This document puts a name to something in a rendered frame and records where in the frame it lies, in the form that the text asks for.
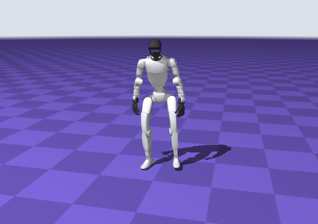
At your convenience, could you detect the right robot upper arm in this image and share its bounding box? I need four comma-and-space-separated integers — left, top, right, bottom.
136, 59, 146, 85

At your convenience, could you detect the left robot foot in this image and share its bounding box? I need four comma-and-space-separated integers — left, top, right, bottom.
173, 157, 180, 168

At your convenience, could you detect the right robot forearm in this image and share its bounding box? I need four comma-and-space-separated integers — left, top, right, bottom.
133, 79, 141, 101

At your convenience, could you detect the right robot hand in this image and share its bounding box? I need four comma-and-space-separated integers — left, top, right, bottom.
133, 97, 139, 115

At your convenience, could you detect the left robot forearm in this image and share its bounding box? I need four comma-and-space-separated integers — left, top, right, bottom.
176, 78, 185, 102

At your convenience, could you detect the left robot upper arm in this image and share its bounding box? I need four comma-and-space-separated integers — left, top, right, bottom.
166, 58, 180, 85

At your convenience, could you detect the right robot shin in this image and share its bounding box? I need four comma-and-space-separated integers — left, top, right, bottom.
142, 133, 152, 161

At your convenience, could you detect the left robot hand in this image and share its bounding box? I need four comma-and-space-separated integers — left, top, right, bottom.
175, 98, 185, 117

